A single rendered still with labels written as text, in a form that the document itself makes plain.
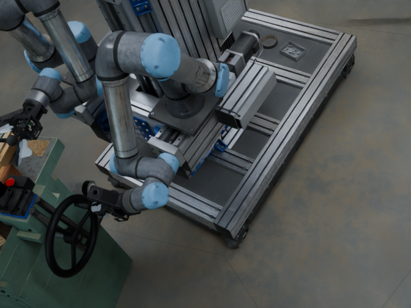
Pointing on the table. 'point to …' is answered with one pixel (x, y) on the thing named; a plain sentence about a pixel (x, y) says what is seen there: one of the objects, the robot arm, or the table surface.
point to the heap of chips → (38, 146)
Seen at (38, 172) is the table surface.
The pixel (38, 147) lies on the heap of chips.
